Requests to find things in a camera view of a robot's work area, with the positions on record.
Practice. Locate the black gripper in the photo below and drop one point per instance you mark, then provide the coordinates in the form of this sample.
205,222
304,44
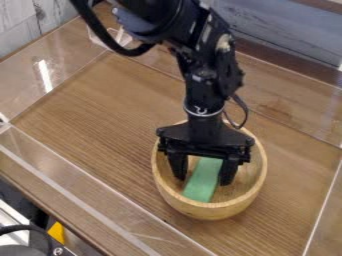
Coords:
209,138

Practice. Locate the green rectangular block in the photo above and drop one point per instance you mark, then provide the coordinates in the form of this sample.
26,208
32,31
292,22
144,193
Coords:
200,186

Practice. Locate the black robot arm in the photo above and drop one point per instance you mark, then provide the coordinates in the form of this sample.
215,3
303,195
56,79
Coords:
197,37

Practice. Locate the brown wooden bowl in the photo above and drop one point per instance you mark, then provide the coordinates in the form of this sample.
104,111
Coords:
231,199

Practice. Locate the yellow label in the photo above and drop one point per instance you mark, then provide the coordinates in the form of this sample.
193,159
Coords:
56,232

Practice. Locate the clear acrylic tray wall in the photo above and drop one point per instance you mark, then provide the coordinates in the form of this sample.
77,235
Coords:
94,201

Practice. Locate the clear acrylic corner bracket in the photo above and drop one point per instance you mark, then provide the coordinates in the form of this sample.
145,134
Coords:
117,34

